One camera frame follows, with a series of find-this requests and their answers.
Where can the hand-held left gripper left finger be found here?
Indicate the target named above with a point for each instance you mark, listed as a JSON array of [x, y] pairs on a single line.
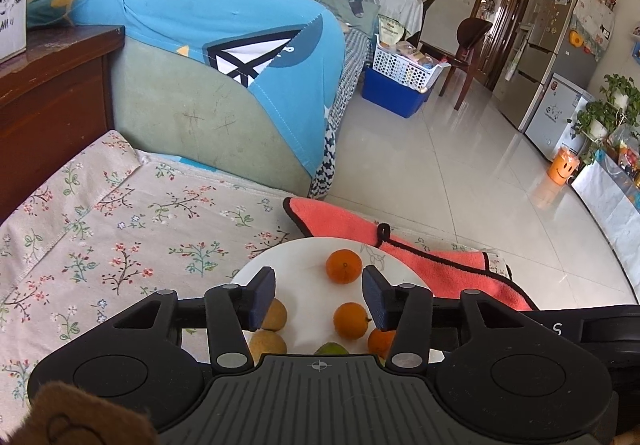
[[262, 297]]

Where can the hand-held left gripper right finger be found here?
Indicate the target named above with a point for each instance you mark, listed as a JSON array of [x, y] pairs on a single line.
[[375, 297]]

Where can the yellow pear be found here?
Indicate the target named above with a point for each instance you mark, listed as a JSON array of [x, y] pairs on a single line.
[[267, 345], [276, 317]]

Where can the orange mandarin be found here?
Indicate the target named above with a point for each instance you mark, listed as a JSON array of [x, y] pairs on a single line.
[[344, 266], [352, 320], [381, 342]]

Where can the white plate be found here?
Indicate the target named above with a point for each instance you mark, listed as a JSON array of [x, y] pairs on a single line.
[[300, 265]]

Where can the green jujube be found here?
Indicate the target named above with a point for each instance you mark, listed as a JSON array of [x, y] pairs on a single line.
[[330, 350]]

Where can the coral towel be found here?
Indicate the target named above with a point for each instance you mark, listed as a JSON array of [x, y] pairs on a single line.
[[450, 270]]

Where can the black and white patterned cloth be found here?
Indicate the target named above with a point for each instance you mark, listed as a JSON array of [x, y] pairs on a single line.
[[325, 160]]

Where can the floral tablecloth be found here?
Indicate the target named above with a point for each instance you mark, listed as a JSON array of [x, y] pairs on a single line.
[[125, 225]]

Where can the orange smiley container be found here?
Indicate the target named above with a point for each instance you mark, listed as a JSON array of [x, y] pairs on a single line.
[[562, 167]]

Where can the green sofa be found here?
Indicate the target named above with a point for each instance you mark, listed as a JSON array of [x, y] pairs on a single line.
[[200, 115]]

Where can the potted plant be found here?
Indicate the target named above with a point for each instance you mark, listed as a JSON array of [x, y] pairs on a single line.
[[595, 120], [620, 90]]

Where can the small white fridge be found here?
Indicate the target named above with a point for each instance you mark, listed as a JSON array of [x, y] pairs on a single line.
[[555, 115]]

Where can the brown fuzzy cloth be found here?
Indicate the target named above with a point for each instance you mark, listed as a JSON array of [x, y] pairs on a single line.
[[75, 420]]

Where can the white plastic basket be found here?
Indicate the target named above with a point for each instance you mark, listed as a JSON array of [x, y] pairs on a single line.
[[405, 67]]

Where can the grey striped sofa cover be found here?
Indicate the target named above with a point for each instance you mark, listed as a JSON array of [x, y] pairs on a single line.
[[355, 65]]

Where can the yellow and white bag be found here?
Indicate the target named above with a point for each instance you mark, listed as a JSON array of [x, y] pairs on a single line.
[[391, 30]]

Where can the dark wooden chair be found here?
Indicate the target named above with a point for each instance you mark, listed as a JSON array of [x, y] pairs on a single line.
[[472, 32]]

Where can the tall silver fridge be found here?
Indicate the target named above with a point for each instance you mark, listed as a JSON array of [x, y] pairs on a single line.
[[545, 45]]

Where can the brown wooden cabinet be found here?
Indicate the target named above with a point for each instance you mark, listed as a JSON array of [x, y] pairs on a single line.
[[55, 100]]

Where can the blue printed cloth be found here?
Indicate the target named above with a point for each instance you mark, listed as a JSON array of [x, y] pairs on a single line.
[[200, 10]]

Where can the table with white cloth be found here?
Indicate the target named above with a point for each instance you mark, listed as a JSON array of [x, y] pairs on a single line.
[[395, 0]]

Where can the brown wooden door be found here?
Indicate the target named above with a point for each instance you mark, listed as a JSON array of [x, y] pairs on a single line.
[[500, 25]]

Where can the white milk carton box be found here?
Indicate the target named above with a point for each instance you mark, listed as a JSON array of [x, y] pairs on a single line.
[[12, 10]]

